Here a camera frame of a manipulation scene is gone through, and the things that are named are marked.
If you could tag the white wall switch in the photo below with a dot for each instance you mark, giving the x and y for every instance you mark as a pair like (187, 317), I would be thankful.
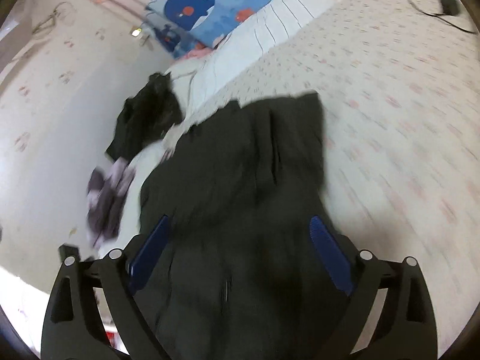
(140, 35)

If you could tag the purple patterned pillow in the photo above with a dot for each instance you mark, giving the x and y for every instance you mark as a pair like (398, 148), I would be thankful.
(106, 197)

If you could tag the black puffer jacket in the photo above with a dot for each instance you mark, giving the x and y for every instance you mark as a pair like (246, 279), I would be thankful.
(240, 277)

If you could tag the floral bed sheet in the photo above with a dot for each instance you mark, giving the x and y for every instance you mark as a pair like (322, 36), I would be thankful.
(401, 104)

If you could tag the whale print blue curtain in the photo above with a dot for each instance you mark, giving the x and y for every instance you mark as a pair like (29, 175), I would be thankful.
(184, 25)

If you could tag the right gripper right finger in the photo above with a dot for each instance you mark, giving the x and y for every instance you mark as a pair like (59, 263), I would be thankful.
(389, 313)

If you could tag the black garment pile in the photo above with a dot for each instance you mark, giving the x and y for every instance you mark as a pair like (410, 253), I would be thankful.
(145, 118)

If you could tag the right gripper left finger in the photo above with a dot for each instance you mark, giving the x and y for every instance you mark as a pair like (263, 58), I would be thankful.
(73, 328)

